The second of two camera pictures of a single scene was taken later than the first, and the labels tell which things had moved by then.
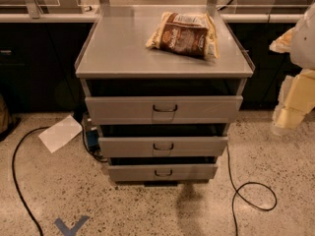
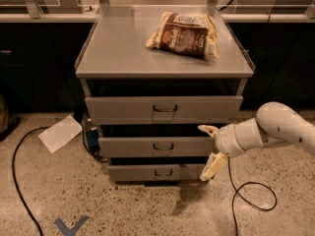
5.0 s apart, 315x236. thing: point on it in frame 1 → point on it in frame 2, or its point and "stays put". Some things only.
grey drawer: x=161 y=147 stays put
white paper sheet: x=56 y=136 stays put
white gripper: x=304 y=46 → x=225 y=140
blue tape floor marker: x=66 y=231 stays put
